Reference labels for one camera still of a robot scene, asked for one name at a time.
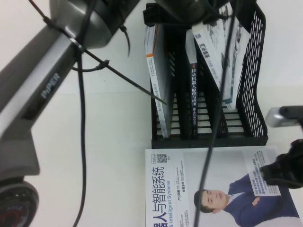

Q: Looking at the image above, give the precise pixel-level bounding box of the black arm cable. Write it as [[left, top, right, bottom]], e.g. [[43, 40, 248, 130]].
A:
[[71, 0, 111, 227]]

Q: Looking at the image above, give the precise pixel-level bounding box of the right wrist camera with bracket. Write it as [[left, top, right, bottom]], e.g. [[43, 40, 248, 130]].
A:
[[265, 106, 303, 130]]

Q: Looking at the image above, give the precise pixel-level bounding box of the dark blue robot book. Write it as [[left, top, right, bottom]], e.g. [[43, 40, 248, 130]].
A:
[[186, 29, 202, 139]]

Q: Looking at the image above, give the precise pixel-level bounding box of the long black zip tie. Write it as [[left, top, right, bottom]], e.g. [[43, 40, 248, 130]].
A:
[[81, 48, 167, 106]]

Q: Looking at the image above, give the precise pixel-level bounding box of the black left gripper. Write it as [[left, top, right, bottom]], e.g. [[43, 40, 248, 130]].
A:
[[155, 0, 211, 26]]

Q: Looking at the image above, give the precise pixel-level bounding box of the magazine with man in suit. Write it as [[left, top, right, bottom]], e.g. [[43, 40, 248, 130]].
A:
[[144, 145, 301, 227]]

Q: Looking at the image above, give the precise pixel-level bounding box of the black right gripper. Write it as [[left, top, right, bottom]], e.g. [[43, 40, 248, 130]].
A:
[[260, 139, 303, 190]]

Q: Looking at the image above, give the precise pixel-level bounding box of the car suspension book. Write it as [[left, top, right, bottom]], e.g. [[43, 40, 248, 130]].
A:
[[191, 4, 251, 111]]

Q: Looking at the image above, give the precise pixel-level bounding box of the black mesh book stand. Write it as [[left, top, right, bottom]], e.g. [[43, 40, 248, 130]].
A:
[[142, 2, 269, 148]]

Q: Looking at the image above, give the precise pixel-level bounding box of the white book with orange spine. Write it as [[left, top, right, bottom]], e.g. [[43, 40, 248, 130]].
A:
[[144, 25, 173, 139]]

